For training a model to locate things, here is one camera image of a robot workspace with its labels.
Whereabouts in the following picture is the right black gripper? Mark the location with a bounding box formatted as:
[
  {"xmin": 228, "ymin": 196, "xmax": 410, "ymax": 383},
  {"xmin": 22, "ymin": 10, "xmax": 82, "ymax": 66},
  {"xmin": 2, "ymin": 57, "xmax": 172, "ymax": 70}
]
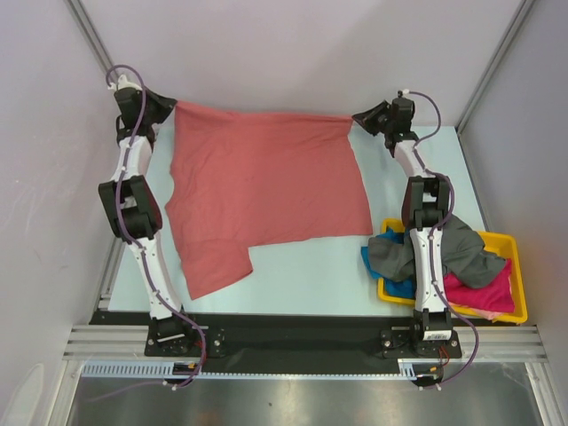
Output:
[{"xmin": 353, "ymin": 100, "xmax": 395, "ymax": 137}]

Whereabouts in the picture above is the salmon pink t shirt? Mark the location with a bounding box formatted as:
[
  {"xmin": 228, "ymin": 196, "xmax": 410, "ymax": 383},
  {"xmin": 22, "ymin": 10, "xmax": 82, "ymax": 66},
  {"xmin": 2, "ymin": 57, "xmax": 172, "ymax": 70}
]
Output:
[{"xmin": 166, "ymin": 102, "xmax": 373, "ymax": 299}]

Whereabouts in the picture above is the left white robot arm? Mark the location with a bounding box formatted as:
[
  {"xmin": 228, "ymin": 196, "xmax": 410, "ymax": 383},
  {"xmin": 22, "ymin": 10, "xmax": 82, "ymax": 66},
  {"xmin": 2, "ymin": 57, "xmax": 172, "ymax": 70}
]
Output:
[{"xmin": 98, "ymin": 83, "xmax": 182, "ymax": 321}]

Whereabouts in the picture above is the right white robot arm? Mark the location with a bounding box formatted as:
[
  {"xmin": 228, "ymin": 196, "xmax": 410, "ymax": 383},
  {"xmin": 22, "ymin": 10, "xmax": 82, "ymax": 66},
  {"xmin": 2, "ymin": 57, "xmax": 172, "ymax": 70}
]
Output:
[{"xmin": 352, "ymin": 90, "xmax": 454, "ymax": 356}]

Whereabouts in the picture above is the grey t shirt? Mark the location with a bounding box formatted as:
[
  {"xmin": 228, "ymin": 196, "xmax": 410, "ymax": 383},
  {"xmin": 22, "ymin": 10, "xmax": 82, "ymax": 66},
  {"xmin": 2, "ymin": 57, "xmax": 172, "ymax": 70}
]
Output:
[{"xmin": 367, "ymin": 216, "xmax": 506, "ymax": 288}]

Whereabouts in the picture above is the blue t shirt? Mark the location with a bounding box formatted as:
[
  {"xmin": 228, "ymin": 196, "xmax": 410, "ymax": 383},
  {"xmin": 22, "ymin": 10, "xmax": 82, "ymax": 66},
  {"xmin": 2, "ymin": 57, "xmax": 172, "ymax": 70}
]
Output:
[{"xmin": 360, "ymin": 226, "xmax": 415, "ymax": 300}]

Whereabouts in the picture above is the yellow plastic bin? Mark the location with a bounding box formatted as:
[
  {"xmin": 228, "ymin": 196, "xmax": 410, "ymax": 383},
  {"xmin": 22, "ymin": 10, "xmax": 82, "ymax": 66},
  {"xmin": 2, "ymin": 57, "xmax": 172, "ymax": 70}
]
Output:
[{"xmin": 373, "ymin": 218, "xmax": 528, "ymax": 324}]

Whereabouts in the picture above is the magenta t shirt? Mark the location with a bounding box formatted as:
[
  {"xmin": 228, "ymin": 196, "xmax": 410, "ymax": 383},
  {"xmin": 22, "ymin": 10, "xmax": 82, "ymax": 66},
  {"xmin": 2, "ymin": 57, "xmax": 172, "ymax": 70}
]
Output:
[{"xmin": 444, "ymin": 259, "xmax": 516, "ymax": 320}]

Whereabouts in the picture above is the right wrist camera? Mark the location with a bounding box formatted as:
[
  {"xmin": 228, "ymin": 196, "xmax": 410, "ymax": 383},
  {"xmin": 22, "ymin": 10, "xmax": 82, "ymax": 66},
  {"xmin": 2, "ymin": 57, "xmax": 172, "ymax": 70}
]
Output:
[{"xmin": 390, "ymin": 91, "xmax": 415, "ymax": 133}]

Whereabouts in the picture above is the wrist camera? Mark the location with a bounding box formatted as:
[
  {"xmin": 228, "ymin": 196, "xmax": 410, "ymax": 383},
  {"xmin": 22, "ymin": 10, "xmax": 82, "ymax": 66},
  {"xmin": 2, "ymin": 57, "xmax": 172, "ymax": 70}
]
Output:
[
  {"xmin": 107, "ymin": 75, "xmax": 143, "ymax": 107},
  {"xmin": 390, "ymin": 91, "xmax": 415, "ymax": 133}
]

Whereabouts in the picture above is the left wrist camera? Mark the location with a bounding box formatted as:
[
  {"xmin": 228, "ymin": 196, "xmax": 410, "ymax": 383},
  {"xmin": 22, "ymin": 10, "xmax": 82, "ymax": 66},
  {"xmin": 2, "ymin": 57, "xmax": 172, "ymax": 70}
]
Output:
[{"xmin": 107, "ymin": 75, "xmax": 143, "ymax": 107}]

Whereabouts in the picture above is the left aluminium corner post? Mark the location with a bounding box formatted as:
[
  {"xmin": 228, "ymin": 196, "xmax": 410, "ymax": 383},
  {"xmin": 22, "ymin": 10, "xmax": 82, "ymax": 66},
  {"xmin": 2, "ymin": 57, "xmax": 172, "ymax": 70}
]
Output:
[{"xmin": 64, "ymin": 0, "xmax": 150, "ymax": 138}]

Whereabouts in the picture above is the aluminium corner post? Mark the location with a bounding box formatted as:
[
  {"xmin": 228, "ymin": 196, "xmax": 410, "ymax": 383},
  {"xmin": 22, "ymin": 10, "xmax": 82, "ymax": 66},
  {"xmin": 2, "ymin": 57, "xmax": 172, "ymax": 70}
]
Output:
[
  {"xmin": 455, "ymin": 0, "xmax": 538, "ymax": 136},
  {"xmin": 64, "ymin": 0, "xmax": 150, "ymax": 138}
]

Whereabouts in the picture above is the right aluminium corner post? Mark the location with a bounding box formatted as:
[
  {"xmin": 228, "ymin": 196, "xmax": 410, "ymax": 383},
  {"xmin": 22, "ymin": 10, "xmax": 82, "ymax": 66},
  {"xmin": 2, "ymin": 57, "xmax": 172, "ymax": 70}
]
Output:
[{"xmin": 455, "ymin": 0, "xmax": 538, "ymax": 136}]

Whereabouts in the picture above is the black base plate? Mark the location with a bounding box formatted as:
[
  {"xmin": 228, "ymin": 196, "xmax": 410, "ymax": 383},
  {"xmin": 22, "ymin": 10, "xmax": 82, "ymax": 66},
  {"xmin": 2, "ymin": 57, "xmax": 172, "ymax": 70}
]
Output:
[{"xmin": 90, "ymin": 312, "xmax": 462, "ymax": 368}]

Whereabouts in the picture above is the slotted cable duct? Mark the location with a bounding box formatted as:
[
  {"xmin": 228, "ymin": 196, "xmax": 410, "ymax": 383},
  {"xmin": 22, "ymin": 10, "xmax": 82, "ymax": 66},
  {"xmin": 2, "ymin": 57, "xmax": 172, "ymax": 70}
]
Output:
[{"xmin": 82, "ymin": 359, "xmax": 442, "ymax": 382}]

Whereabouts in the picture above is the aluminium frame rail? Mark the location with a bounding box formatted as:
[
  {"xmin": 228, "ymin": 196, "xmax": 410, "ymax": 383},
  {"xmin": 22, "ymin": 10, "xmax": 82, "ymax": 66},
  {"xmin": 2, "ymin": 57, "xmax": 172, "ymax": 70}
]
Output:
[{"xmin": 63, "ymin": 325, "xmax": 548, "ymax": 363}]

